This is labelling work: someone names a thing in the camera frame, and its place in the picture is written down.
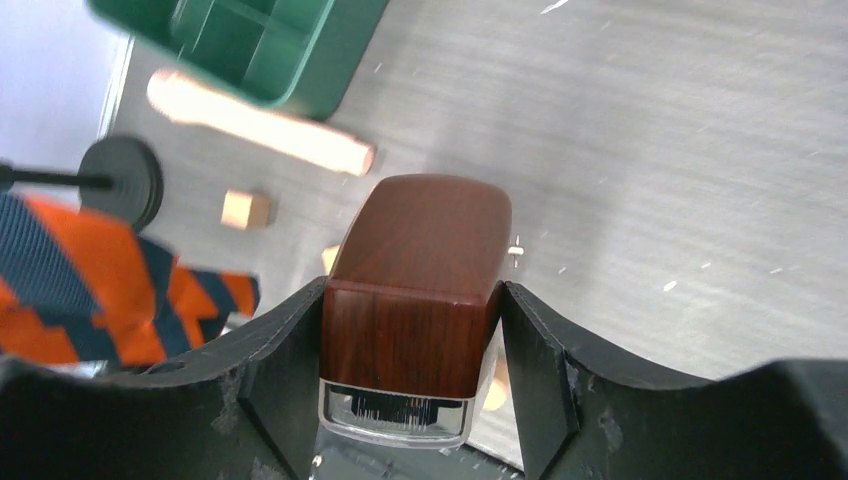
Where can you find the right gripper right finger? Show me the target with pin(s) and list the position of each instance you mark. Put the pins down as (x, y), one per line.
(588, 409)

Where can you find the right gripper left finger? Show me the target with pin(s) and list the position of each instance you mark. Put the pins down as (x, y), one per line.
(244, 406)

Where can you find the brown wooden metronome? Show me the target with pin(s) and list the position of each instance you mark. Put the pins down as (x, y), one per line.
(410, 312)

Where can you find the orange navy striped tie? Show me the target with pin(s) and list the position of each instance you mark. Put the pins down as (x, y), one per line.
(80, 286)

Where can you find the small round wooden disc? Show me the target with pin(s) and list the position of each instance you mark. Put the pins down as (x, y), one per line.
(499, 388)

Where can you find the small wooden block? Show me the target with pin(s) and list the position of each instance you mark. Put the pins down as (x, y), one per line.
(328, 257)

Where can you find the small wooden cube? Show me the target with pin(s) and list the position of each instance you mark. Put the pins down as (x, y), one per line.
(245, 210)

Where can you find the black microphone stand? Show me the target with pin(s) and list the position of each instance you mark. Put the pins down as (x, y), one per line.
(118, 175)

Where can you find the wooden cylinder peg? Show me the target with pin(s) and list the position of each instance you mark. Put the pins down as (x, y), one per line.
(182, 99)

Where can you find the green compartment tray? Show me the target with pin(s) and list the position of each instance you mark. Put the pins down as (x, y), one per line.
(298, 56)

